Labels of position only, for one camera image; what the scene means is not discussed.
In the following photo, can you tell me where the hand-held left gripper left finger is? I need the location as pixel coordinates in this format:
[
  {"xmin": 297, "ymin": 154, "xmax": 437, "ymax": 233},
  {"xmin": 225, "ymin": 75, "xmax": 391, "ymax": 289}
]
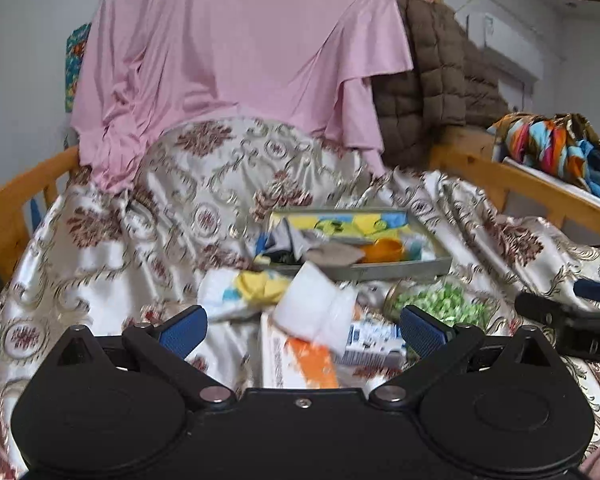
[{"xmin": 54, "ymin": 305, "xmax": 237, "ymax": 409}]

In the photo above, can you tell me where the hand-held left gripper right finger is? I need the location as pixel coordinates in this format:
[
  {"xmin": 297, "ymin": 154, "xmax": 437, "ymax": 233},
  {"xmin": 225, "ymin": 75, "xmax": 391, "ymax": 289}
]
[{"xmin": 369, "ymin": 305, "xmax": 557, "ymax": 409}]

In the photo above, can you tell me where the cartoon printed tray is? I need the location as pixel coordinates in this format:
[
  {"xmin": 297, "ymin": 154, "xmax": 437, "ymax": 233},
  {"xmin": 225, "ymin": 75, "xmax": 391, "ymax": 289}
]
[{"xmin": 254, "ymin": 206, "xmax": 454, "ymax": 282}]

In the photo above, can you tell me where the white tissue pack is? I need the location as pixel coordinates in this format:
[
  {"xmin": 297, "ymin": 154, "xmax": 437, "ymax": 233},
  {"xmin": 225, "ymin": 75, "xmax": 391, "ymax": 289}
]
[{"xmin": 272, "ymin": 261, "xmax": 359, "ymax": 357}]

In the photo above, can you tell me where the bag of green candies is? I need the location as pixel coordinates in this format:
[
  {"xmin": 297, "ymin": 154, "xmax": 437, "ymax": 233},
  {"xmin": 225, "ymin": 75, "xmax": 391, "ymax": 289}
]
[{"xmin": 383, "ymin": 280, "xmax": 492, "ymax": 332}]

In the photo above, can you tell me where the blue white carton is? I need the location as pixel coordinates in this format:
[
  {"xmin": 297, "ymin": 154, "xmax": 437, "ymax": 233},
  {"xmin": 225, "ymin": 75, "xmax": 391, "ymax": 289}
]
[{"xmin": 337, "ymin": 309, "xmax": 409, "ymax": 369}]

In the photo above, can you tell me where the white yellow printed cloth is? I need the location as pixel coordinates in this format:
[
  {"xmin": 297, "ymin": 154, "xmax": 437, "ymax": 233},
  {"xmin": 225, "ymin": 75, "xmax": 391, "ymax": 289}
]
[{"xmin": 198, "ymin": 269, "xmax": 292, "ymax": 322}]

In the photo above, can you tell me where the orange plastic cup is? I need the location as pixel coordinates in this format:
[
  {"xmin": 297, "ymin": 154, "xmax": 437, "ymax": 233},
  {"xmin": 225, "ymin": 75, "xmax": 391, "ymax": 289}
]
[{"xmin": 362, "ymin": 238, "xmax": 406, "ymax": 265}]

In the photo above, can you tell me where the floral satin blanket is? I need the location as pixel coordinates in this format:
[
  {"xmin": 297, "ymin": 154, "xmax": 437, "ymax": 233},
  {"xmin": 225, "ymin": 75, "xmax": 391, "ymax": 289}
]
[{"xmin": 0, "ymin": 116, "xmax": 600, "ymax": 480}]

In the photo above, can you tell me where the brown sock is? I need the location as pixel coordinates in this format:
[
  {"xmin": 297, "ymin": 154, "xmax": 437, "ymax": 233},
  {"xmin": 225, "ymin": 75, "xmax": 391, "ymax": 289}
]
[{"xmin": 307, "ymin": 242, "xmax": 366, "ymax": 267}]

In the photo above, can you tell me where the orange white box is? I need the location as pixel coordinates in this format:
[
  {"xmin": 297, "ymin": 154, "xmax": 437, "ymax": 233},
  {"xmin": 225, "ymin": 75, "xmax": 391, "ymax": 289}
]
[{"xmin": 260, "ymin": 312, "xmax": 341, "ymax": 390}]

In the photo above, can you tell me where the white board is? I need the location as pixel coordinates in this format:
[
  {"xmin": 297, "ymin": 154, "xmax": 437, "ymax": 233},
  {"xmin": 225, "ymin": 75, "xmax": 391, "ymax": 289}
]
[{"xmin": 502, "ymin": 156, "xmax": 600, "ymax": 212}]

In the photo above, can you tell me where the grey white sock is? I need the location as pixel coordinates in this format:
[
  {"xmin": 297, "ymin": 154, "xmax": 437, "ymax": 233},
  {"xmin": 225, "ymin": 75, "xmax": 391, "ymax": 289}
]
[{"xmin": 264, "ymin": 222, "xmax": 322, "ymax": 265}]

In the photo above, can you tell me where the colourful striped cloth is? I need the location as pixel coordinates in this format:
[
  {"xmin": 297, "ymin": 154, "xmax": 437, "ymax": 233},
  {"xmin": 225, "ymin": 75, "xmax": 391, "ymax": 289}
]
[{"xmin": 490, "ymin": 112, "xmax": 600, "ymax": 192}]

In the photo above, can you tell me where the wooden box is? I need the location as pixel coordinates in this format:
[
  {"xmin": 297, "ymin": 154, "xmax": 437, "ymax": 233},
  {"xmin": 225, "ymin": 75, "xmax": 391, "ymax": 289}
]
[{"xmin": 441, "ymin": 126, "xmax": 499, "ymax": 159}]

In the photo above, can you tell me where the brown quilted jacket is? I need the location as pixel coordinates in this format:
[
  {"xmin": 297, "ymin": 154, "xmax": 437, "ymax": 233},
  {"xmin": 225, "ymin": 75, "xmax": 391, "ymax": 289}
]
[{"xmin": 372, "ymin": 0, "xmax": 511, "ymax": 172}]

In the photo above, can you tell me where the white air conditioner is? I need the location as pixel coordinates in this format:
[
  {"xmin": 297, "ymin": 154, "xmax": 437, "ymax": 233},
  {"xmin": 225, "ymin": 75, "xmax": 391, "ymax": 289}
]
[{"xmin": 467, "ymin": 12, "xmax": 544, "ymax": 82}]

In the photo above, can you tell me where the pink hanging cloth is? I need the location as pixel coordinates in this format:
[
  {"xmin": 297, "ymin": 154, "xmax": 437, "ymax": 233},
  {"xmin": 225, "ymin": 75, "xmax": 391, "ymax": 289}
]
[{"xmin": 70, "ymin": 0, "xmax": 415, "ymax": 194}]

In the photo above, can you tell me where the wooden bed frame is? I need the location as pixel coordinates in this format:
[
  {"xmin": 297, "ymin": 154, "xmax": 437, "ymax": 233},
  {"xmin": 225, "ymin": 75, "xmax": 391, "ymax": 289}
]
[{"xmin": 0, "ymin": 144, "xmax": 600, "ymax": 287}]

